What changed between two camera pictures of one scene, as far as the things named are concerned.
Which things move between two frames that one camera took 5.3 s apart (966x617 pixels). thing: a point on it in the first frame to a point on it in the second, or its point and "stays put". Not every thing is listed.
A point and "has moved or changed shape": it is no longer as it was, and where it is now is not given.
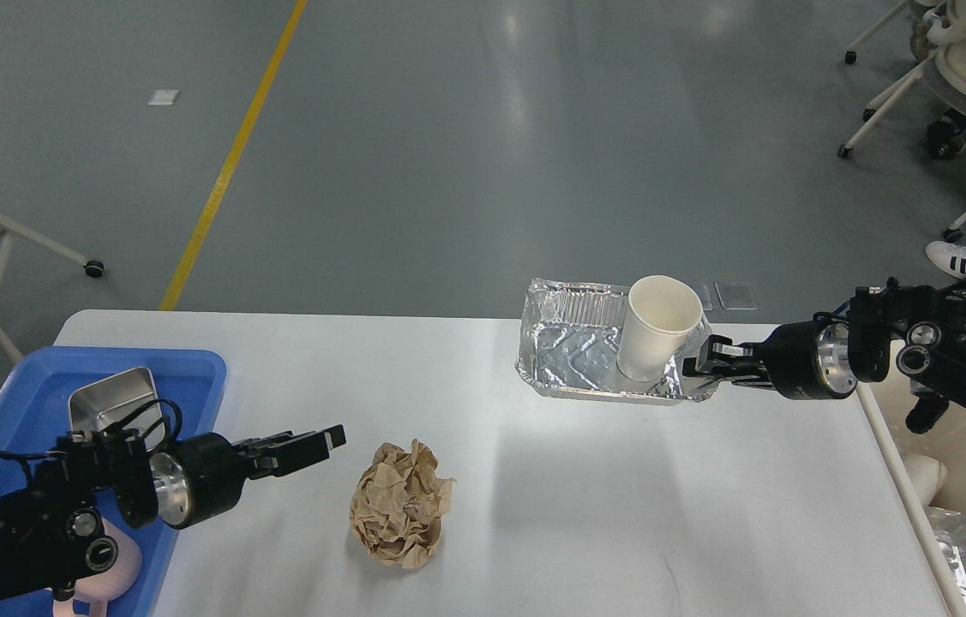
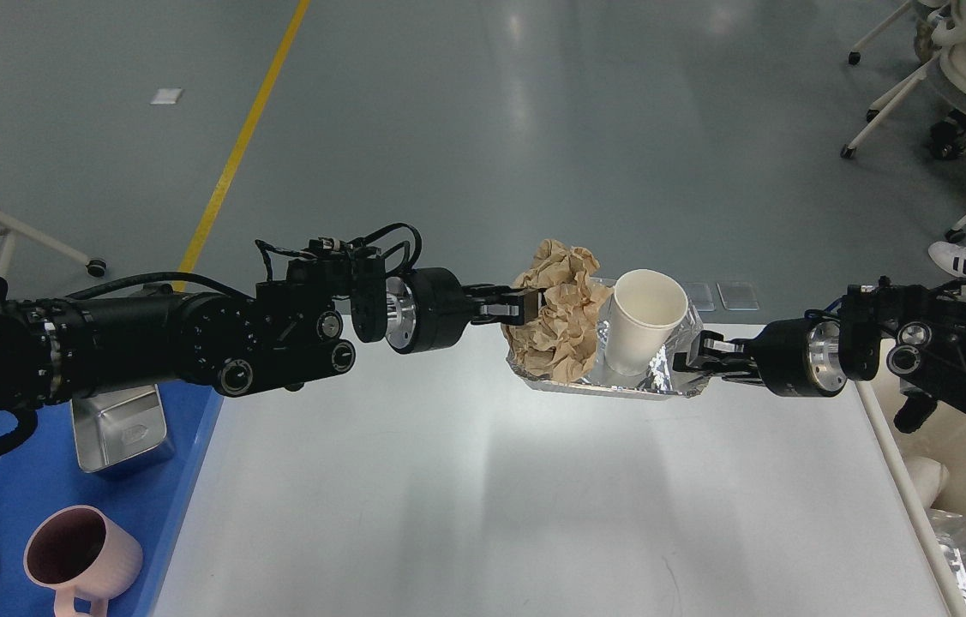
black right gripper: [804, 360] stays put
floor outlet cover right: [736, 295] stays put
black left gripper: [201, 478] to [428, 309]
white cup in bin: [927, 474] stays put
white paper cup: [663, 312] has moved or changed shape
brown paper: [398, 504] to [560, 344]
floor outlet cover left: [701, 288] stays put
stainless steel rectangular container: [129, 399] stays put
